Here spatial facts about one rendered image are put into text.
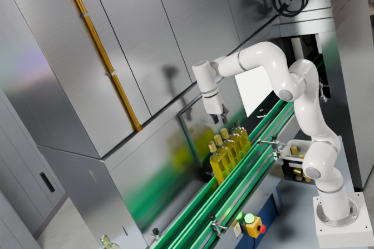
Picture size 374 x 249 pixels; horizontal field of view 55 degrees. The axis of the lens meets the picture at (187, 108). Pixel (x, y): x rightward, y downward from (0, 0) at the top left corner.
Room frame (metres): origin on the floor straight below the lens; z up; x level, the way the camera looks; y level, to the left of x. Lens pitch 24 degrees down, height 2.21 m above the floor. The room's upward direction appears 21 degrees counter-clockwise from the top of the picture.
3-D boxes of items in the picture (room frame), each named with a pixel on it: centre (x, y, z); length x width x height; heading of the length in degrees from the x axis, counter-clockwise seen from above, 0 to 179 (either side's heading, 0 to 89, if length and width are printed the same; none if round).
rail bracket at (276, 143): (1.62, -0.36, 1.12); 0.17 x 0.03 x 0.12; 42
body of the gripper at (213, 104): (1.58, -0.13, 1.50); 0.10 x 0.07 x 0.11; 42
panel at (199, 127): (1.91, -0.29, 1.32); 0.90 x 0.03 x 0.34; 132
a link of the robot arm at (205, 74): (1.59, -0.14, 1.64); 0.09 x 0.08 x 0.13; 132
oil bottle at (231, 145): (1.58, -0.13, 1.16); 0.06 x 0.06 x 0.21; 42
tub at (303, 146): (1.62, -0.51, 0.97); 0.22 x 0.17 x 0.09; 42
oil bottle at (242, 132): (1.66, -0.22, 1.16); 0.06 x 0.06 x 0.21; 43
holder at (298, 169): (1.64, -0.50, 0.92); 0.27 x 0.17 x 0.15; 42
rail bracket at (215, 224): (1.18, 0.05, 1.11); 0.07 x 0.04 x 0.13; 42
